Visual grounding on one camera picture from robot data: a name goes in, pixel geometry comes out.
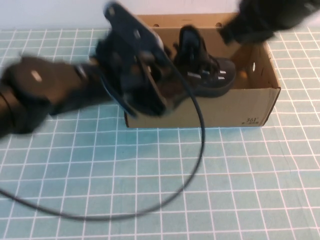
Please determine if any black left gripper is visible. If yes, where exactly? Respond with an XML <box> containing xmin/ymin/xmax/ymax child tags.
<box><xmin>96</xmin><ymin>32</ymin><xmax>169</xmax><ymax>119</ymax></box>

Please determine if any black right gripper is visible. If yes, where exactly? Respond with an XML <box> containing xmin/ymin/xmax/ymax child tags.
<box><xmin>218</xmin><ymin>12</ymin><xmax>276</xmax><ymax>46</ymax></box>

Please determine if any black knit sneaker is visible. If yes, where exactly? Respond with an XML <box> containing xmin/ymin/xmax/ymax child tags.
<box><xmin>162</xmin><ymin>24</ymin><xmax>237</xmax><ymax>116</ymax></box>

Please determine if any brown cardboard shoe box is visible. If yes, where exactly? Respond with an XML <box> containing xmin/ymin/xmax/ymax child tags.
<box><xmin>123</xmin><ymin>13</ymin><xmax>282</xmax><ymax>128</ymax></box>

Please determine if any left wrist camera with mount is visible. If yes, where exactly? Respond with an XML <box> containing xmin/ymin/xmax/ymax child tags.
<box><xmin>103</xmin><ymin>0</ymin><xmax>167</xmax><ymax>61</ymax></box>

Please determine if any black left camera cable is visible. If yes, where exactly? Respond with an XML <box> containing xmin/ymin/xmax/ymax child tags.
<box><xmin>0</xmin><ymin>53</ymin><xmax>206</xmax><ymax>222</ymax></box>

